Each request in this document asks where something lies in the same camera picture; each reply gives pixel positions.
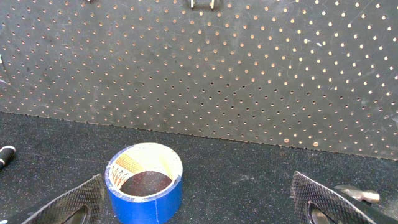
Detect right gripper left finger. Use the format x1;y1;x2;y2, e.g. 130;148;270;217
20;173;105;224

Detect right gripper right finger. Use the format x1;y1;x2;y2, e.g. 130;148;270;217
290;170;398;224

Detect black and white pliers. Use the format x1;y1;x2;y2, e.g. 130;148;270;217
0;145;17;170

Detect black pegboard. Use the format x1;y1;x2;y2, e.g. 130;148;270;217
0;0;398;161

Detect roll of blue tape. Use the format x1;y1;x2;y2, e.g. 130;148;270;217
104;142;183;224

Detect hammer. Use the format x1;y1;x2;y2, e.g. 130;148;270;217
334;184;381;205

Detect double metal hook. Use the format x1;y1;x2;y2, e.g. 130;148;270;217
189;0;216;11

